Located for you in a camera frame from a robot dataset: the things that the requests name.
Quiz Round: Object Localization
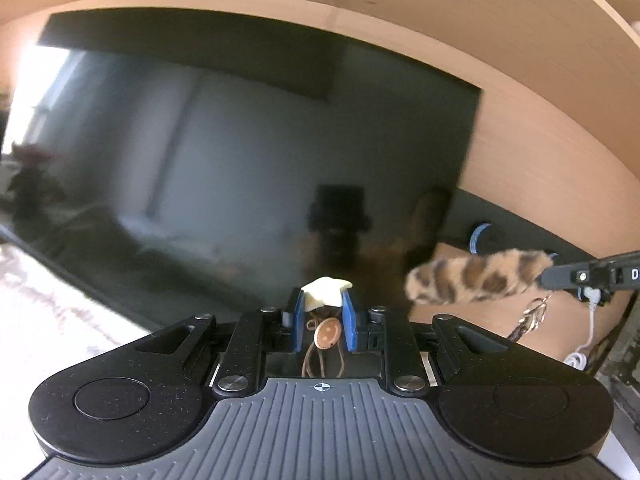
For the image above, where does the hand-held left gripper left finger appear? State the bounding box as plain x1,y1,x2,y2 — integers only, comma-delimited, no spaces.
137,287,307,397

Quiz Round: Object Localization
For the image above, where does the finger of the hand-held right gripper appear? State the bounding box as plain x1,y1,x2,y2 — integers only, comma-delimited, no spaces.
540,259,609,293

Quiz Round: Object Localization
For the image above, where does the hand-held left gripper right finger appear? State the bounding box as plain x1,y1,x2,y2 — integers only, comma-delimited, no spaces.
341,292,482,394

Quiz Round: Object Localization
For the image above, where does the cream capped button charm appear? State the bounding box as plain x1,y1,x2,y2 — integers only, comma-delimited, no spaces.
300,275,354,379

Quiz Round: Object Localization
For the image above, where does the leopard print plush keychain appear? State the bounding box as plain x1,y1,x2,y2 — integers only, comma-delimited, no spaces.
403,248,557,344

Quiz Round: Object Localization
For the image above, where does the black computer monitor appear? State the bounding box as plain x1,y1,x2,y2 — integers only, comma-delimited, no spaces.
0,7,484,335

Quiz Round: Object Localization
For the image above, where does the white power cable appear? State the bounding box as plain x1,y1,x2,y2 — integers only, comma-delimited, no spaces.
563,304,599,372

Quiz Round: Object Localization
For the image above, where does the black wall power strip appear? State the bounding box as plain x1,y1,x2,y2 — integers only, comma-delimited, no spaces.
442,187,640,312

